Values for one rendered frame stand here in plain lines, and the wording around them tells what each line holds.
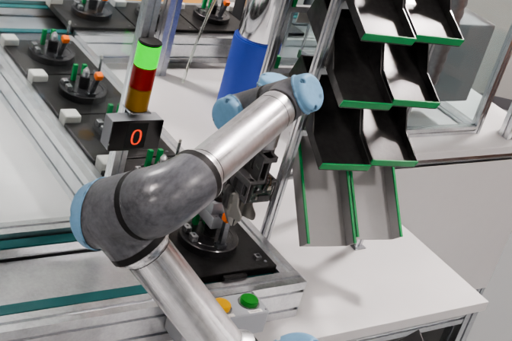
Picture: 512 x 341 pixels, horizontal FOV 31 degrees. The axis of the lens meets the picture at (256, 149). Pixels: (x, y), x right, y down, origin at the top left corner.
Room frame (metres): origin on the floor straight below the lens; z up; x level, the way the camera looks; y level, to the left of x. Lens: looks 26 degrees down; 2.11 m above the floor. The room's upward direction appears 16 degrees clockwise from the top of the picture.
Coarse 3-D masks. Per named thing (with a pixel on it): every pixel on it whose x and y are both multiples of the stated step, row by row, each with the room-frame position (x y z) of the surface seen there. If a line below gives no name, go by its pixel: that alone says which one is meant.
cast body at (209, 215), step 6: (216, 198) 1.81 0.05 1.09; (210, 204) 1.81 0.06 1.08; (216, 204) 1.80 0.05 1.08; (204, 210) 1.82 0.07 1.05; (210, 210) 1.80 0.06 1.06; (216, 210) 1.81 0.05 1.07; (222, 210) 1.82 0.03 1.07; (204, 216) 1.82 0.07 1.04; (210, 216) 1.80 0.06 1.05; (216, 216) 1.80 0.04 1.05; (210, 222) 1.79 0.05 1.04; (216, 222) 1.80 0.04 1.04; (210, 228) 1.79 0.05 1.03
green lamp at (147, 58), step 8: (136, 48) 1.79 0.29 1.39; (144, 48) 1.77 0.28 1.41; (152, 48) 1.78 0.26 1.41; (160, 48) 1.79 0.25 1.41; (136, 56) 1.78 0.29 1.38; (144, 56) 1.77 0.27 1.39; (152, 56) 1.78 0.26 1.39; (136, 64) 1.78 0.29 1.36; (144, 64) 1.77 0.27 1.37; (152, 64) 1.78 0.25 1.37
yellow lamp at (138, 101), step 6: (132, 90) 1.78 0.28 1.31; (126, 96) 1.79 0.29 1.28; (132, 96) 1.78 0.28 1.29; (138, 96) 1.77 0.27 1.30; (144, 96) 1.78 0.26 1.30; (150, 96) 1.80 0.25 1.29; (126, 102) 1.78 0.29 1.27; (132, 102) 1.78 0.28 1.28; (138, 102) 1.78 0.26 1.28; (144, 102) 1.78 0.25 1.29; (132, 108) 1.77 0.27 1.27; (138, 108) 1.78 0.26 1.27; (144, 108) 1.78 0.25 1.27
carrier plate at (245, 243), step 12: (240, 228) 1.92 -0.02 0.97; (240, 240) 1.87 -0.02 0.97; (252, 240) 1.89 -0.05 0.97; (180, 252) 1.75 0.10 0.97; (240, 252) 1.82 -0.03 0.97; (252, 252) 1.84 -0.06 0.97; (264, 252) 1.85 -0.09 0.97; (192, 264) 1.72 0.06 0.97; (204, 264) 1.73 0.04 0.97; (216, 264) 1.75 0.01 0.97; (228, 264) 1.76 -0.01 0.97; (240, 264) 1.77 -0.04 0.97; (252, 264) 1.79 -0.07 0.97; (264, 264) 1.80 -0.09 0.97; (204, 276) 1.69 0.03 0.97; (216, 276) 1.71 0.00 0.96
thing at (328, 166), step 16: (304, 64) 2.07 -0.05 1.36; (320, 80) 2.15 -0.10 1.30; (320, 112) 2.06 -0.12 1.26; (336, 112) 2.08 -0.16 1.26; (352, 112) 2.08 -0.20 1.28; (320, 128) 2.01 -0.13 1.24; (336, 128) 2.04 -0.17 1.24; (352, 128) 2.06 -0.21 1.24; (320, 144) 1.97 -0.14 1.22; (336, 144) 1.99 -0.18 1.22; (352, 144) 2.02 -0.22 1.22; (320, 160) 1.91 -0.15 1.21; (336, 160) 1.95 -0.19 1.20; (352, 160) 1.97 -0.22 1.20; (368, 160) 1.97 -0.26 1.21
